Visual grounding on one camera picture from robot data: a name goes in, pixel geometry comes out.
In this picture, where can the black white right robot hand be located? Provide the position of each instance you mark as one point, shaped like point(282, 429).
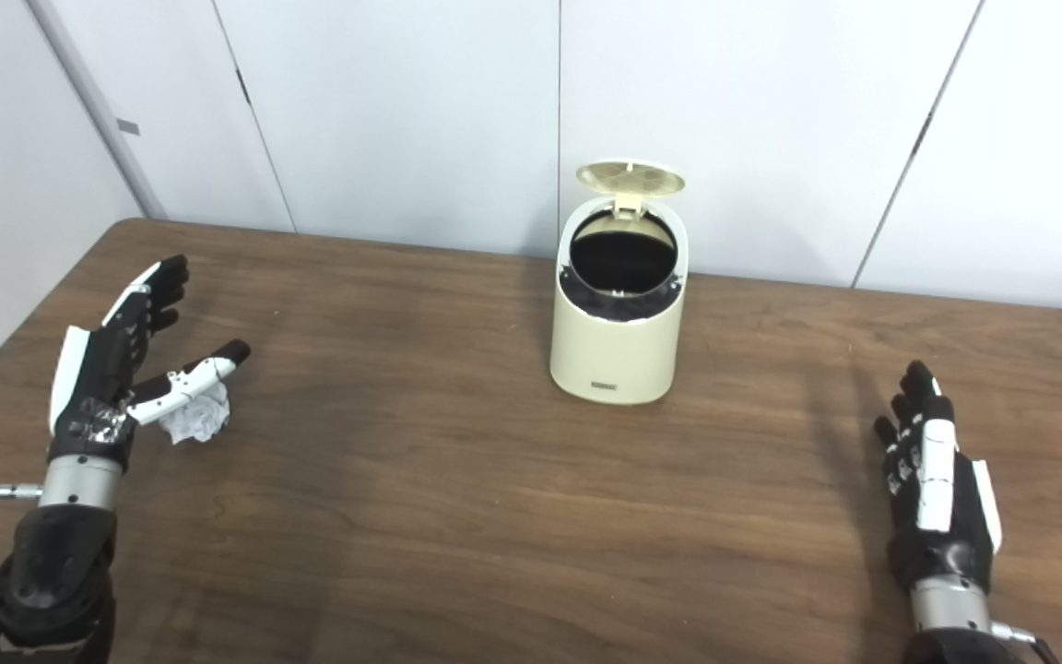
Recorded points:
point(937, 489)

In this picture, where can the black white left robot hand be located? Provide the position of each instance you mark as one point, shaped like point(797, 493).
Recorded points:
point(98, 369)

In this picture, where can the white paper ball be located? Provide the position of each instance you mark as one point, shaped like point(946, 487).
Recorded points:
point(199, 420)

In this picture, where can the round cream bin lid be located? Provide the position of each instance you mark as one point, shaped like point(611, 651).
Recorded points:
point(631, 175)

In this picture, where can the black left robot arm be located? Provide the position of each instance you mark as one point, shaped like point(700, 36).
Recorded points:
point(52, 572)

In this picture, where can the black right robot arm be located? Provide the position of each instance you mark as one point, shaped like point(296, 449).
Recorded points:
point(950, 613)

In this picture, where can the cream-colored desktop trash bin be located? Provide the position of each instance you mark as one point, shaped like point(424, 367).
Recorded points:
point(614, 355)

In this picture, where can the black bin liner bag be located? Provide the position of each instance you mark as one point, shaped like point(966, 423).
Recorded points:
point(621, 258)

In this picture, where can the small grey wall label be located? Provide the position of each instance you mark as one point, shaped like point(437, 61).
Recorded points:
point(128, 127)

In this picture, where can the grey wall corner trim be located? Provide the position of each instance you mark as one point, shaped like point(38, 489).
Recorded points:
point(98, 111)

